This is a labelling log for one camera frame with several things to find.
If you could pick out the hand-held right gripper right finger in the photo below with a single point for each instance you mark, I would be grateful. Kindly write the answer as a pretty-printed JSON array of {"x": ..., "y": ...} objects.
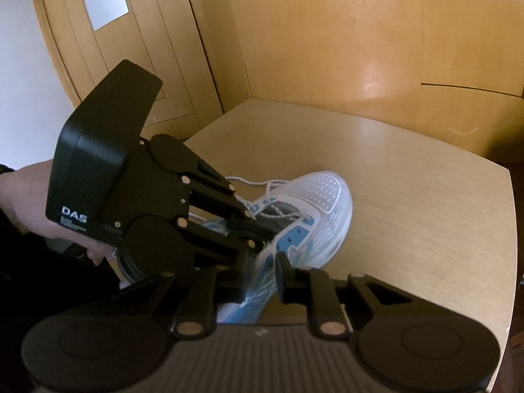
[{"x": 283, "y": 279}]

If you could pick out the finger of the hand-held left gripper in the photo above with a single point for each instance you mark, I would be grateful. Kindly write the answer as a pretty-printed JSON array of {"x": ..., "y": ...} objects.
[
  {"x": 213, "y": 192},
  {"x": 221, "y": 239}
]

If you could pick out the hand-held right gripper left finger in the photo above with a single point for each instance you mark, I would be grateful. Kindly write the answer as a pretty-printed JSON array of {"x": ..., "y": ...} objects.
[{"x": 231, "y": 282}]

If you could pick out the white and blue sneaker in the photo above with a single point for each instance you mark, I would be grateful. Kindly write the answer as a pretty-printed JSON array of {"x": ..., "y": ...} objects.
[{"x": 319, "y": 200}]

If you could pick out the person's left hand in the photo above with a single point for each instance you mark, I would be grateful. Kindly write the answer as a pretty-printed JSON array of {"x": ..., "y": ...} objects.
[{"x": 30, "y": 196}]

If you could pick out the wooden door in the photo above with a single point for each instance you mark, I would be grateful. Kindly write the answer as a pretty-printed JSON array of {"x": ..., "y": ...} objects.
[{"x": 143, "y": 69}]

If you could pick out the wooden wardrobe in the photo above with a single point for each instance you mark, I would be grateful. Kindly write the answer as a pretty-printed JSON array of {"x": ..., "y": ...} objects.
[{"x": 348, "y": 49}]

